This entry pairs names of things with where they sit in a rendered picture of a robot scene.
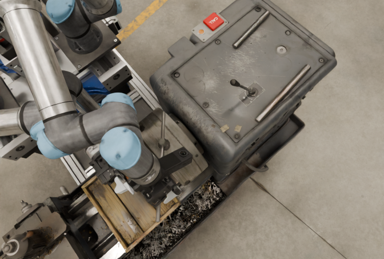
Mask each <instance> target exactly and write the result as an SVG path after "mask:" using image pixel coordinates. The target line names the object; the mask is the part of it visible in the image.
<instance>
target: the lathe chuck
mask: <svg viewBox="0 0 384 259"><path fill-rule="evenodd" d="M139 126H143V127H144V131H143V132H141V134H142V139H143V140H144V141H145V143H146V144H147V145H148V147H149V148H150V149H151V150H152V151H153V153H154V154H155V155H156V156H157V157H158V158H160V149H161V148H160V146H159V143H158V141H159V139H160V138H161V121H160V120H159V119H158V118H157V117H156V116H155V115H154V114H153V113H150V114H149V115H147V116H146V117H145V118H144V119H143V120H141V121H140V122H139ZM165 140H167V141H168V143H169V147H168V148H167V149H165V150H164V156H165V155H167V154H169V153H171V152H173V151H175V150H177V149H180V148H182V147H183V146H182V145H181V144H180V143H179V141H178V140H177V139H176V138H175V137H174V136H173V134H172V133H171V132H170V131H169V130H168V128H167V127H165ZM201 173H202V171H201V169H200V168H199V166H198V165H197V164H196V162H195V161H194V160H193V159H192V163H190V164H188V165H186V166H185V167H183V168H181V169H179V170H177V171H176V172H174V173H172V175H173V176H174V177H175V178H176V179H177V180H178V181H179V183H180V184H181V185H184V184H185V182H186V181H188V180H189V182H188V183H187V184H186V185H185V186H184V187H186V186H187V185H188V184H189V183H190V182H191V181H192V180H194V179H195V178H196V177H197V176H198V175H199V174H201Z"/></svg>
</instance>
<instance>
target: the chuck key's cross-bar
mask: <svg viewBox="0 0 384 259"><path fill-rule="evenodd" d="M161 138H164V139H165V112H162V121H161ZM163 156H164V145H161V149H160V158H161V157H163ZM160 213H161V203H160V204H159V205H158V206H157V211H156V220H155V221H156V222H160Z"/></svg>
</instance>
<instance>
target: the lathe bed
mask: <svg viewBox="0 0 384 259"><path fill-rule="evenodd" d="M207 164H208V167H207V168H206V169H205V170H204V171H203V172H202V173H201V174H199V175H198V176H197V177H196V178H195V179H194V180H192V181H191V182H190V183H189V184H188V185H187V186H186V187H183V185H181V184H180V185H179V188H180V189H181V191H182V193H181V195H179V196H176V198H177V199H178V201H179V202H180V203H183V202H184V201H185V200H186V199H187V198H188V197H189V196H190V195H192V194H193V193H194V192H195V191H196V190H197V189H198V188H199V187H200V186H201V185H202V184H204V183H205V182H206V181H207V180H208V179H209V178H210V177H211V176H212V175H213V172H214V171H215V169H214V168H213V167H212V166H211V164H210V163H209V162H207ZM183 192H184V193H183ZM88 207H89V208H88ZM67 208H68V209H69V210H68V213H70V214H71V215H73V217H74V218H73V219H71V220H72V221H73V223H74V224H75V226H76V227H77V229H78V230H79V232H81V233H80V234H81V235H82V237H84V240H85V241H86V243H87V244H88V246H89V247H90V249H91V251H92V252H93V253H94V255H95V256H96V258H97V259H121V258H122V257H123V256H125V255H126V254H127V253H126V252H125V250H124V249H123V247H122V246H121V244H120V243H119V241H118V240H117V238H116V237H115V235H114V234H113V232H112V231H111V229H110V228H109V226H108V225H107V223H106V222H105V220H104V219H103V218H102V217H101V215H100V214H99V213H98V211H97V210H96V208H95V207H94V205H93V204H92V202H91V201H90V200H89V198H88V196H87V195H86V194H85V193H84V194H83V195H81V196H80V197H79V198H78V199H77V200H76V201H74V202H73V203H72V204H71V205H70V206H68V207H67ZM83 210H84V211H85V212H84V211H83ZM87 210H88V211H87ZM76 214H78V216H77V215H76ZM81 221H83V222H81ZM78 222H79V223H78ZM103 223H104V224H103ZM92 224H93V225H92ZM101 224H102V225H101ZM105 224H106V225H105ZM90 225H92V226H91V227H89V226H90ZM101 227H102V228H103V229H102V228H101ZM105 227H106V229H105ZM108 229H109V230H108ZM83 230H84V231H83ZM89 230H91V231H92V233H91V234H90V233H89ZM103 233H104V234H103ZM102 234H103V235H102ZM90 236H92V238H90ZM88 240H90V241H88ZM97 241H98V242H97ZM115 242H116V243H115ZM118 244H119V247H118ZM121 248H122V249H121ZM112 249H113V250H112ZM104 250H105V251H104ZM106 250H107V251H106ZM102 251H103V252H104V253H103V252H102ZM117 252H118V253H117ZM103 254H106V255H103Z"/></svg>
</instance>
